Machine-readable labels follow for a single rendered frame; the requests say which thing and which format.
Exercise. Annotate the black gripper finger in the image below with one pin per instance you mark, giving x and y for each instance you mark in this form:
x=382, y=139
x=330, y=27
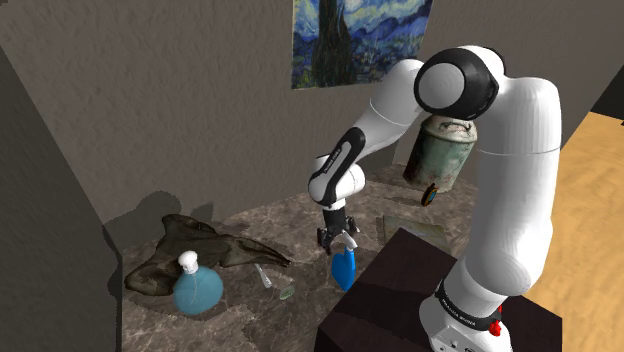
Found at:
x=352, y=225
x=323, y=240

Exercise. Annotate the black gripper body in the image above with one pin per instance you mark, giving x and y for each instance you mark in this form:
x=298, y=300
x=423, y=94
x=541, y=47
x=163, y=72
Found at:
x=334, y=218

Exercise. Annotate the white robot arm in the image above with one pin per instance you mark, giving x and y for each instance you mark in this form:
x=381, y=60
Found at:
x=512, y=195

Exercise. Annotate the blue spray bottle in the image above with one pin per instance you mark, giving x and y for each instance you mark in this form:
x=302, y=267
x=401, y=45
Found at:
x=343, y=268

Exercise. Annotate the small green oval disc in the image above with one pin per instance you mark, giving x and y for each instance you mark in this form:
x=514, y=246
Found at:
x=287, y=292

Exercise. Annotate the dark robot stand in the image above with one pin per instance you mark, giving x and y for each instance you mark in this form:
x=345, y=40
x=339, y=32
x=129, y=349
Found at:
x=390, y=302

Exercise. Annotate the rusty green milk can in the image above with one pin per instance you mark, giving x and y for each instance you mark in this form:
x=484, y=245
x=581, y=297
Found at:
x=438, y=158

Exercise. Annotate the dark animal skull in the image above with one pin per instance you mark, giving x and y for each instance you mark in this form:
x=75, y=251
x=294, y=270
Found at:
x=204, y=248

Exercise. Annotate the round blue flask white stopper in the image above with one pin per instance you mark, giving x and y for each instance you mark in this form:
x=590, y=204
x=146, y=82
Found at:
x=197, y=288

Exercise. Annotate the blue swirling night painting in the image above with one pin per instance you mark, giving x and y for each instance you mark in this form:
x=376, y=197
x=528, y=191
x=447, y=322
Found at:
x=356, y=39

